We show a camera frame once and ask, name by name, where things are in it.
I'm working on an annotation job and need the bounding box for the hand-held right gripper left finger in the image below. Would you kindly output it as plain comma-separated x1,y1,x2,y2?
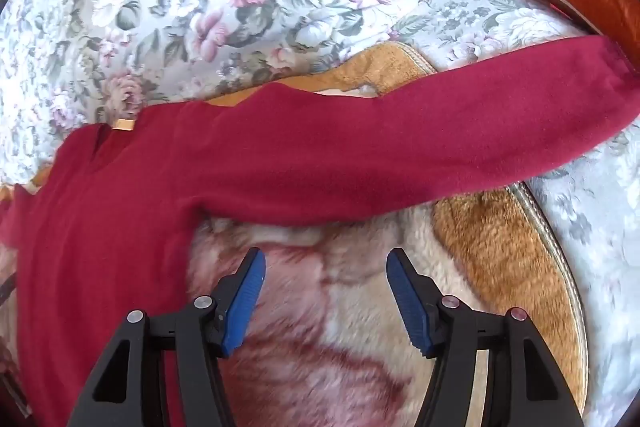
67,248,267,427

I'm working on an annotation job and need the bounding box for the plush flower-print blanket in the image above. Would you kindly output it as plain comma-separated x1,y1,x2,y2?
0,42,591,427

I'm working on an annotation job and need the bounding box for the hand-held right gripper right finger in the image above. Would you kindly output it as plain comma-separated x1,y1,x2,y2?
386,248,586,427

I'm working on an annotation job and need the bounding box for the red sweater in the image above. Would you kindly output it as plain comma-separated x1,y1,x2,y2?
0,34,640,427

